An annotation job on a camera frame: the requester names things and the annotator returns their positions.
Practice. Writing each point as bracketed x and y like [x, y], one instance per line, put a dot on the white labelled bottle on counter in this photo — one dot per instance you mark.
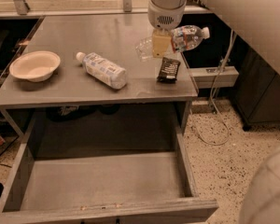
[101, 68]

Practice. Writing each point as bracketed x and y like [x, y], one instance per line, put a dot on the black snack bar wrapper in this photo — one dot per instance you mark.
[168, 71]

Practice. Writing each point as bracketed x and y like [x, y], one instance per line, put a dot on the grey metal beam bracket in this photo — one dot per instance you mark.
[208, 77]

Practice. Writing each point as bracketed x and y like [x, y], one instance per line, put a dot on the clear water bottle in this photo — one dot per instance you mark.
[183, 38]

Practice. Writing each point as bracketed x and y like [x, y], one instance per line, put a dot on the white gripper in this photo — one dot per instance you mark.
[165, 17]

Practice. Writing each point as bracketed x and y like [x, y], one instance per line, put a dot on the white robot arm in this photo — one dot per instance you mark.
[257, 22]

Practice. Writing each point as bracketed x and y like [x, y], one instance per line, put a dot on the grey open top drawer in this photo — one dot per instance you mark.
[128, 168]

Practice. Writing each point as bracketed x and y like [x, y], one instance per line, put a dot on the white paper bowl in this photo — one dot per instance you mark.
[35, 66]

